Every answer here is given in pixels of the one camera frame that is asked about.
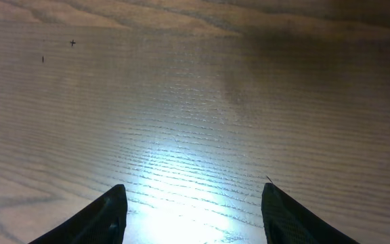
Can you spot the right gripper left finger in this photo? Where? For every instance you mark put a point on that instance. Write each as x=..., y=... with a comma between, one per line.
x=103, y=221

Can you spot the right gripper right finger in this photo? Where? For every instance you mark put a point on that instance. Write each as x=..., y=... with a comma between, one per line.
x=286, y=221

